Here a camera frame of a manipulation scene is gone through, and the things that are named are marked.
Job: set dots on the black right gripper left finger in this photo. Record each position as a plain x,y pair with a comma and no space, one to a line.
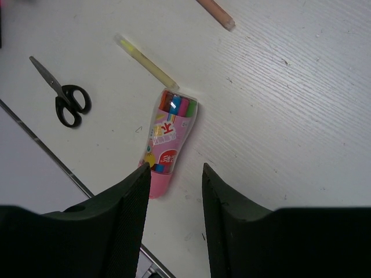
100,237

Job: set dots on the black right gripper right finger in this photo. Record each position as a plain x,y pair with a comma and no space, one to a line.
244,239

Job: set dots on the pink marker set tube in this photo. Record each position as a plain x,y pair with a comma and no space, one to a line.
172,120

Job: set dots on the yellow highlighter pen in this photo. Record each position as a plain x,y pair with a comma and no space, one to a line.
145,62

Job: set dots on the black handled scissors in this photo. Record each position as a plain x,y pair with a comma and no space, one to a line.
65,98

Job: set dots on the orange-pink highlighter pen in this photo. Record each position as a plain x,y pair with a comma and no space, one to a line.
218,13

